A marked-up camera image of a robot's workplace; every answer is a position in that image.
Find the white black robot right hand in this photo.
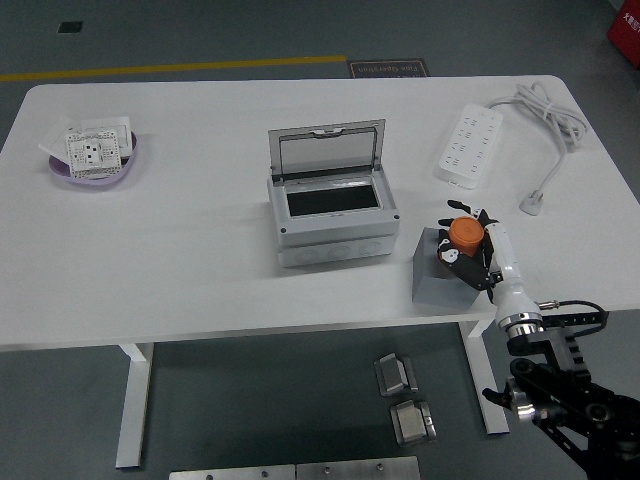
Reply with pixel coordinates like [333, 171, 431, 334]
[435, 198, 541, 327]

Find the orange cylinder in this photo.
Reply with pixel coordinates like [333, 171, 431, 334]
[448, 215, 486, 257]

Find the grey electrical box clear lid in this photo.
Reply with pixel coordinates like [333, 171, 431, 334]
[266, 118, 401, 270]

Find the grey cube with round hole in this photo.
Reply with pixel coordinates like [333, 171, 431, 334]
[411, 227, 494, 307]

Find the red box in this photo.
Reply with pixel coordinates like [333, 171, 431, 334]
[606, 0, 640, 57]

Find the white table leg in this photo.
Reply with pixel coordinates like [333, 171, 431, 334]
[459, 319, 510, 435]
[115, 343, 155, 470]

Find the white power strip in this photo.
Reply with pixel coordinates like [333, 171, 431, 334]
[432, 102, 505, 191]

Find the small metal block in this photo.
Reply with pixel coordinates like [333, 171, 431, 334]
[373, 352, 419, 398]
[389, 398, 438, 446]

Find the dark floor sign with lettering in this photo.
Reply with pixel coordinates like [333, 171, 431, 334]
[347, 58, 430, 79]

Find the grey metal plate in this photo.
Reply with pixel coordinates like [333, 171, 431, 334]
[168, 463, 297, 480]

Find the purple shallow bowl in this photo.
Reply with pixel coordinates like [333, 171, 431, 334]
[47, 130, 139, 189]

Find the white flat card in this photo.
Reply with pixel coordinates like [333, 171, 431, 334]
[38, 115, 74, 164]

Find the white power cord with plug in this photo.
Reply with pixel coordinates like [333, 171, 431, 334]
[487, 81, 587, 217]

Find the white switch plate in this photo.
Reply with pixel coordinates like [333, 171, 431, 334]
[79, 115, 137, 161]

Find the white wall socket module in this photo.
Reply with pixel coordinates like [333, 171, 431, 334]
[62, 125, 124, 179]

